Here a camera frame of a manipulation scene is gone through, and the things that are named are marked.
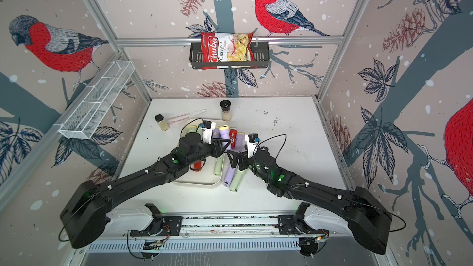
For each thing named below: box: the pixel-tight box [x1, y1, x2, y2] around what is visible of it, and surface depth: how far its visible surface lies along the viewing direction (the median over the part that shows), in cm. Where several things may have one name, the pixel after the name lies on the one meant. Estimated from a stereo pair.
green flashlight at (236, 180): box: [229, 169, 247, 193], surface depth 85 cm
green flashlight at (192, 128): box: [187, 125, 198, 133], surface depth 103 cm
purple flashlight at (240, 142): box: [234, 131, 246, 154], surface depth 100 cm
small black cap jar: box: [154, 113, 170, 132], surface depth 102 cm
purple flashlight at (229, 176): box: [222, 162, 238, 188], surface depth 87 cm
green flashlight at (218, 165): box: [213, 155, 224, 177], surface depth 89 cm
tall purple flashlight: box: [219, 125, 231, 153], surface depth 77 cm
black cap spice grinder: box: [219, 99, 232, 122], surface depth 106 cm
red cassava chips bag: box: [200, 31, 258, 70], surface depth 89 cm
